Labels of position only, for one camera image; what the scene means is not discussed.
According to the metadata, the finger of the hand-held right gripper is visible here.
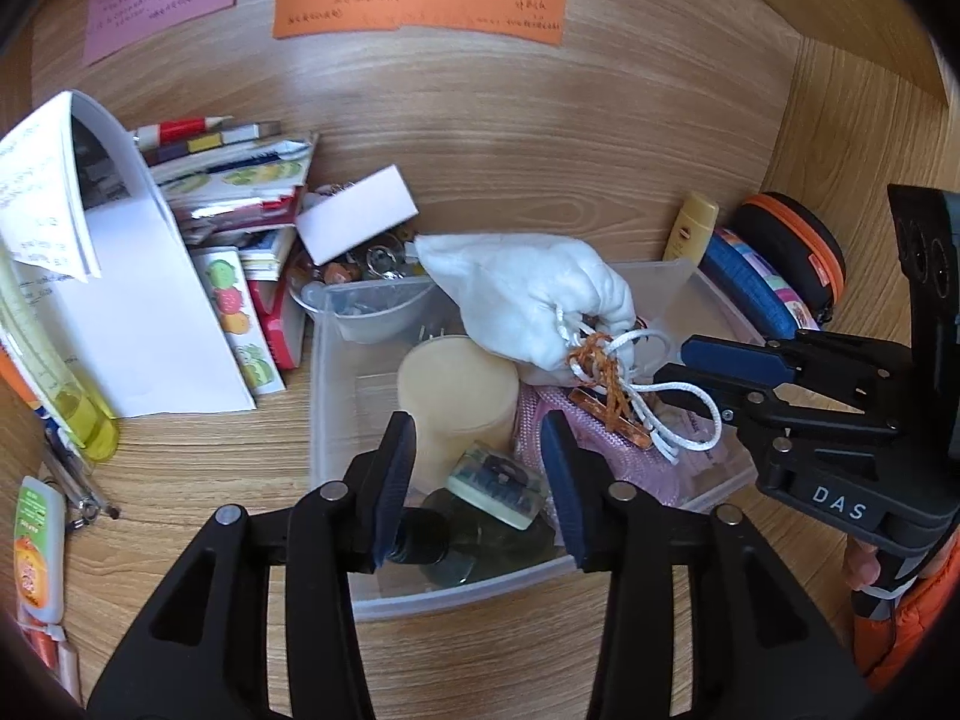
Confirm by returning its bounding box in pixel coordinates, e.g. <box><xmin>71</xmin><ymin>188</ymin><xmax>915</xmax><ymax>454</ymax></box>
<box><xmin>682</xmin><ymin>331</ymin><xmax>912</xmax><ymax>410</ymax></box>
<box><xmin>655</xmin><ymin>364</ymin><xmax>897</xmax><ymax>451</ymax></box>

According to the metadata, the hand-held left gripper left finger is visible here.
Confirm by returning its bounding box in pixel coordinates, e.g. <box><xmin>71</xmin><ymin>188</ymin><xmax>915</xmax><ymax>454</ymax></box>
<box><xmin>86</xmin><ymin>411</ymin><xmax>419</xmax><ymax>720</ymax></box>

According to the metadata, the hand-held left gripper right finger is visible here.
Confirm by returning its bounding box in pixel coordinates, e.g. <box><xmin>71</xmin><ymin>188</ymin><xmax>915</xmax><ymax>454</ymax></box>
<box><xmin>541</xmin><ymin>409</ymin><xmax>875</xmax><ymax>720</ymax></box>

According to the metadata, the clear plastic storage box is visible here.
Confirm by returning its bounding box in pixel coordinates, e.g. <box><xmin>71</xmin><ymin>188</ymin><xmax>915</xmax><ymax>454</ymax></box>
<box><xmin>311</xmin><ymin>259</ymin><xmax>758</xmax><ymax>620</ymax></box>

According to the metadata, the small blue packet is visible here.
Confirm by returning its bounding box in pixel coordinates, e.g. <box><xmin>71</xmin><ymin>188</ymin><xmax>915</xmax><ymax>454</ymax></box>
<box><xmin>446</xmin><ymin>450</ymin><xmax>548</xmax><ymax>530</ymax></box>

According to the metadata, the cream candle jar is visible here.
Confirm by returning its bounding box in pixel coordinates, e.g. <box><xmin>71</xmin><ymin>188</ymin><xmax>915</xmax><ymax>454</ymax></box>
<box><xmin>396</xmin><ymin>337</ymin><xmax>520</xmax><ymax>492</ymax></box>

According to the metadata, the orange braided cord charm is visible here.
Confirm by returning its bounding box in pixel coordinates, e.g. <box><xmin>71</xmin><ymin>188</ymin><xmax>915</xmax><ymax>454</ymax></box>
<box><xmin>566</xmin><ymin>328</ymin><xmax>680</xmax><ymax>452</ymax></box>

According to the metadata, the dark glass spray bottle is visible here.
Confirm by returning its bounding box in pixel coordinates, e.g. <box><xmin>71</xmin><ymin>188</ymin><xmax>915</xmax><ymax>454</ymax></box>
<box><xmin>390</xmin><ymin>487</ymin><xmax>557</xmax><ymax>587</ymax></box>

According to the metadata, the white cloth drawstring pouch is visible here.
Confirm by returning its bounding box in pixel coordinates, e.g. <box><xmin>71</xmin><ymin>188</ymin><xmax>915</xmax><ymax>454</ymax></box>
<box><xmin>414</xmin><ymin>232</ymin><xmax>725</xmax><ymax>466</ymax></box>

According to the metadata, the wooden desktop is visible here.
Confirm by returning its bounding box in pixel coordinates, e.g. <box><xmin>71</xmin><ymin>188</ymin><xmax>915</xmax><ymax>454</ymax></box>
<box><xmin>0</xmin><ymin>300</ymin><xmax>863</xmax><ymax>720</ymax></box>

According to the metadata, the person's right hand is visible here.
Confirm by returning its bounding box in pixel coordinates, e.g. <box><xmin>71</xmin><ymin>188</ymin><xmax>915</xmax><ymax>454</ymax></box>
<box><xmin>840</xmin><ymin>538</ymin><xmax>882</xmax><ymax>592</ymax></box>

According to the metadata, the pink knitted pouch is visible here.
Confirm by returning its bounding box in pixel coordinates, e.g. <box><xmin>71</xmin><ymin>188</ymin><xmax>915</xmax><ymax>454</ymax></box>
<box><xmin>514</xmin><ymin>382</ymin><xmax>721</xmax><ymax>507</ymax></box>

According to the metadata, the blue patchwork pencil case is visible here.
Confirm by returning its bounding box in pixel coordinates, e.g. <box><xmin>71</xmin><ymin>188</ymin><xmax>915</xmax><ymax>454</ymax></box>
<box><xmin>697</xmin><ymin>229</ymin><xmax>822</xmax><ymax>342</ymax></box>

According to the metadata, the black orange zip case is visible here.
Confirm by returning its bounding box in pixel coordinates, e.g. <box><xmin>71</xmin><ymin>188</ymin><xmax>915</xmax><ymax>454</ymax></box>
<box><xmin>729</xmin><ymin>193</ymin><xmax>847</xmax><ymax>327</ymax></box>

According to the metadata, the white ceramic bowl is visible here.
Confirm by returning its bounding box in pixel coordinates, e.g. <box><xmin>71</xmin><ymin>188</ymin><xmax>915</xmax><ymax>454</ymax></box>
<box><xmin>289</xmin><ymin>262</ymin><xmax>436</xmax><ymax>346</ymax></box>

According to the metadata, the red white booklet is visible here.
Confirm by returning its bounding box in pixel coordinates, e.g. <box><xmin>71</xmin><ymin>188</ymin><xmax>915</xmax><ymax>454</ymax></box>
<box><xmin>247</xmin><ymin>225</ymin><xmax>308</xmax><ymax>370</ymax></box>

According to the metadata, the small white card box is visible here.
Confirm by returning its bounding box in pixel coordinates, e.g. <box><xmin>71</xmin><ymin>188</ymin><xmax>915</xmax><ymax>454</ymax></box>
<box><xmin>295</xmin><ymin>165</ymin><xmax>419</xmax><ymax>265</ymax></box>

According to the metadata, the white paper box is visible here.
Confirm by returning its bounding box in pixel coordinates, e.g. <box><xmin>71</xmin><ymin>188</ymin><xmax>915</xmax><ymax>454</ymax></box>
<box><xmin>30</xmin><ymin>90</ymin><xmax>256</xmax><ymax>419</ymax></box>

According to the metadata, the yellow spray bottle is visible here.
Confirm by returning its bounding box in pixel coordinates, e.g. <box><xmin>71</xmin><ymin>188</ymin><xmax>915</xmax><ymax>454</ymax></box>
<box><xmin>0</xmin><ymin>240</ymin><xmax>121</xmax><ymax>466</ymax></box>

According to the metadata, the silver metal tool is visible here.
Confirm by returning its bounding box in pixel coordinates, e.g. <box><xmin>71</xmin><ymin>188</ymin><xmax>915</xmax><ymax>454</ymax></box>
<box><xmin>41</xmin><ymin>427</ymin><xmax>121</xmax><ymax>526</ymax></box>

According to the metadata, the green orange cream tube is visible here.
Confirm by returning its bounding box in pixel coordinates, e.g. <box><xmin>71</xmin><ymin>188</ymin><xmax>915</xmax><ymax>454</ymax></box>
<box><xmin>13</xmin><ymin>476</ymin><xmax>68</xmax><ymax>623</ymax></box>

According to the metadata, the white pink tube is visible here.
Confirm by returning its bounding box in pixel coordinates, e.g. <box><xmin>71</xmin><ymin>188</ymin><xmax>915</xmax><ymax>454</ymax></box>
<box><xmin>22</xmin><ymin>611</ymin><xmax>82</xmax><ymax>702</ymax></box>

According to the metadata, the orange sunscreen tube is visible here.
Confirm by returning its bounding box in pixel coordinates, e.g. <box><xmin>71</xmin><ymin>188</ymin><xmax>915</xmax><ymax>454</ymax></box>
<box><xmin>0</xmin><ymin>345</ymin><xmax>46</xmax><ymax>421</ymax></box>

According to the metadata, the red white marker pen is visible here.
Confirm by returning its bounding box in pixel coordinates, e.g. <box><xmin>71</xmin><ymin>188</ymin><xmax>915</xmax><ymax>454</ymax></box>
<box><xmin>131</xmin><ymin>116</ymin><xmax>233</xmax><ymax>147</ymax></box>

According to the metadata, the handwritten paper sheet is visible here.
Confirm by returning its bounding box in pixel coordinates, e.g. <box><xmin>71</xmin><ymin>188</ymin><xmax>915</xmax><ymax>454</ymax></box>
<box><xmin>0</xmin><ymin>94</ymin><xmax>102</xmax><ymax>282</ymax></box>

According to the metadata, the orange paper note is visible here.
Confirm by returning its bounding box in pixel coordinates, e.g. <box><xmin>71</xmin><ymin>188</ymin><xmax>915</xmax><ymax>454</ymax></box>
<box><xmin>271</xmin><ymin>0</ymin><xmax>569</xmax><ymax>46</ymax></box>

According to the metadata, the pink paper note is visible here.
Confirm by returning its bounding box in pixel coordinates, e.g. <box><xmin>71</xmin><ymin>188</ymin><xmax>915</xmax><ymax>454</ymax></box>
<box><xmin>82</xmin><ymin>0</ymin><xmax>241</xmax><ymax>67</ymax></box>

